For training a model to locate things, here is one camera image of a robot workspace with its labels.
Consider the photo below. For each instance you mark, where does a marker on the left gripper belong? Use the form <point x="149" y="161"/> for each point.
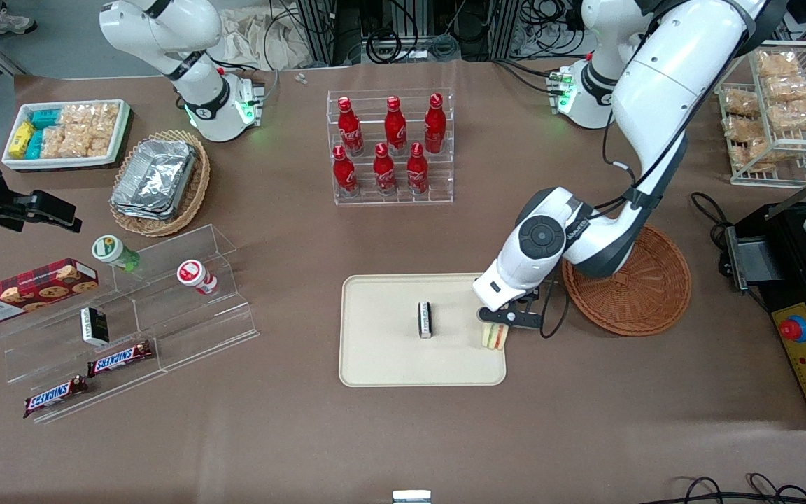
<point x="535" y="292"/>

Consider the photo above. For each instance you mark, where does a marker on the triangle sandwich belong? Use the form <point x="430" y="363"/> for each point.
<point x="495" y="339"/>

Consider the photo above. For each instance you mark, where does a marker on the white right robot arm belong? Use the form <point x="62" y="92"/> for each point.
<point x="165" y="28"/>

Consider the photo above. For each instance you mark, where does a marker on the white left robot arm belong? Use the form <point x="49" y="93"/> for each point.
<point x="669" y="77"/>

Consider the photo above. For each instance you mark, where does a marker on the white snack tray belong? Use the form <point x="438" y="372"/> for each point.
<point x="60" y="163"/>

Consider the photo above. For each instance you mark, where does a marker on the aluminium foil tray stack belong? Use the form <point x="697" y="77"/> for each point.
<point x="154" y="178"/>

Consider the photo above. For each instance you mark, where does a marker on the beige plastic tray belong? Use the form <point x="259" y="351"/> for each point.
<point x="389" y="350"/>

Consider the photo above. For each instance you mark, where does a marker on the brown round wicker basket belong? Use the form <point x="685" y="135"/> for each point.
<point x="641" y="294"/>

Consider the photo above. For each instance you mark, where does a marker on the light wicker basket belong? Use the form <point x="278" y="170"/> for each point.
<point x="196" y="189"/>

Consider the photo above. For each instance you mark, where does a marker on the teal snack packet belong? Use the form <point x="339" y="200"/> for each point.
<point x="46" y="117"/>
<point x="34" y="145"/>

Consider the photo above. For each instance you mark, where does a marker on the clear rice cracker bag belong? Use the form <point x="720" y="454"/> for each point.
<point x="54" y="143"/>
<point x="78" y="143"/>
<point x="105" y="117"/>
<point x="101" y="145"/>
<point x="78" y="115"/>

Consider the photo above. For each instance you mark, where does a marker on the yellow snack packet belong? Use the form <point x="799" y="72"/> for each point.
<point x="22" y="140"/>

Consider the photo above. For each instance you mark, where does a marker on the green lid snack cup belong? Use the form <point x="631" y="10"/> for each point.
<point x="110" y="250"/>

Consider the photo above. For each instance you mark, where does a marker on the red tartan cookie box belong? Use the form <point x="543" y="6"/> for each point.
<point x="32" y="287"/>

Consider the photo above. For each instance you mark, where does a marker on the small black white box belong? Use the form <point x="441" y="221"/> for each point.
<point x="95" y="325"/>
<point x="425" y="320"/>

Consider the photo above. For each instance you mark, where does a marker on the red lid snack cup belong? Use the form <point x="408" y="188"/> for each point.
<point x="192" y="273"/>

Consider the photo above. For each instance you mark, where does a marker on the Snickers chocolate bar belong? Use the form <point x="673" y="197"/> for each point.
<point x="117" y="359"/>
<point x="53" y="396"/>

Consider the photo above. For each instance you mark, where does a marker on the clear acrylic bottle rack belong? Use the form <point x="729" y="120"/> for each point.
<point x="389" y="199"/>

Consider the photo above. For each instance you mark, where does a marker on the red cola bottle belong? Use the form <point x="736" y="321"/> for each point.
<point x="344" y="173"/>
<point x="394" y="127"/>
<point x="350" y="129"/>
<point x="417" y="171"/>
<point x="384" y="171"/>
<point x="435" y="124"/>

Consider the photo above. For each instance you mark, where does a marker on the clear acrylic stepped stand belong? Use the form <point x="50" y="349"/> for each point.
<point x="186" y="329"/>

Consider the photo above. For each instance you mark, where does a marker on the grey shoe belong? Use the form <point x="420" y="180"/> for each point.
<point x="17" y="22"/>

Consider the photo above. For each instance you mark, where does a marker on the white black edge device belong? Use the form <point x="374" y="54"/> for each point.
<point x="411" y="497"/>

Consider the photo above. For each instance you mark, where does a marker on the black machine yellow panel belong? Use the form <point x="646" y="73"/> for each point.
<point x="781" y="266"/>

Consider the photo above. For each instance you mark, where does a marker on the white crumpled cloth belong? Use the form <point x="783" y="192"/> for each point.
<point x="263" y="42"/>

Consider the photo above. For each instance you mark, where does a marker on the clear fried snack bag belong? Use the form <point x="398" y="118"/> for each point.
<point x="740" y="101"/>
<point x="798" y="113"/>
<point x="756" y="152"/>
<point x="788" y="87"/>
<point x="742" y="128"/>
<point x="777" y="64"/>

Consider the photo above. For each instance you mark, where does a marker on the aluminium frame post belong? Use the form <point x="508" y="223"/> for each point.
<point x="319" y="28"/>

